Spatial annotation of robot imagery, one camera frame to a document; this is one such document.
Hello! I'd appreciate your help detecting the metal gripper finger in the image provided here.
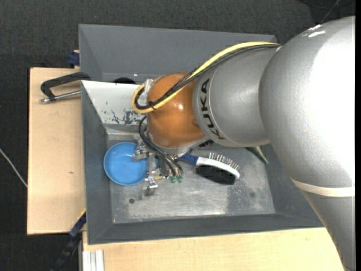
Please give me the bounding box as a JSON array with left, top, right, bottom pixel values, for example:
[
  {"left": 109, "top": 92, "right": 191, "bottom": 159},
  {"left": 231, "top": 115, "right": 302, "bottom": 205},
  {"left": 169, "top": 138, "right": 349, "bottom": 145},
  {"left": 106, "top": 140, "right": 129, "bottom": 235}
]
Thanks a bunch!
[
  {"left": 131, "top": 143, "right": 149, "bottom": 163},
  {"left": 139, "top": 176, "right": 159, "bottom": 200}
]

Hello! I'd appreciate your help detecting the blue bowl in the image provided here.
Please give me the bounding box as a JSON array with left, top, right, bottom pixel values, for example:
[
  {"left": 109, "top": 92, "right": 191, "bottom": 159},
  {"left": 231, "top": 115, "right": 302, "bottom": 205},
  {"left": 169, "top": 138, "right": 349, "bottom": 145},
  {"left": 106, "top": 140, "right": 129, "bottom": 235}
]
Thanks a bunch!
[{"left": 103, "top": 142, "right": 155, "bottom": 187}]

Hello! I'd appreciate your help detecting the grey metal bin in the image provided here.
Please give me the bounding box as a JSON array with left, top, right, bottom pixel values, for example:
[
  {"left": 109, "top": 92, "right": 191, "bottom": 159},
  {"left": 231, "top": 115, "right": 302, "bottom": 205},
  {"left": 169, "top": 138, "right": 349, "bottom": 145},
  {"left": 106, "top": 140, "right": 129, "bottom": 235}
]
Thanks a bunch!
[{"left": 78, "top": 23, "right": 325, "bottom": 245}]

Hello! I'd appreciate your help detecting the white and blue hairbrush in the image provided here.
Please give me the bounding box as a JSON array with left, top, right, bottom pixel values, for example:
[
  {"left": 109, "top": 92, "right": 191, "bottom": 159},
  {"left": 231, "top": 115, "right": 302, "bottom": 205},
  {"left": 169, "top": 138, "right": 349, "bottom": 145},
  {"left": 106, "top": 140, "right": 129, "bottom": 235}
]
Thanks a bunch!
[{"left": 177, "top": 151, "right": 241, "bottom": 180}]

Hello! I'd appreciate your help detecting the pale wood board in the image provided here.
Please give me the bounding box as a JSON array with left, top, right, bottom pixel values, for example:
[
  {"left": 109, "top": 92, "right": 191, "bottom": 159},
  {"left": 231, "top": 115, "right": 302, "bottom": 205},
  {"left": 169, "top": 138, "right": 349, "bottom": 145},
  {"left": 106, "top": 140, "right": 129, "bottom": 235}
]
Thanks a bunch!
[{"left": 27, "top": 67, "right": 87, "bottom": 235}]

